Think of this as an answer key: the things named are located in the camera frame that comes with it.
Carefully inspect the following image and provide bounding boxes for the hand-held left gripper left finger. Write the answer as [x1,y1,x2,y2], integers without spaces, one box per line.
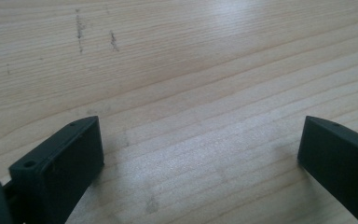
[8,115,105,224]

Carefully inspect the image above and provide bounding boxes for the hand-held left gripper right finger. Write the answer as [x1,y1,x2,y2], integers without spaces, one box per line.
[296,115,358,224]

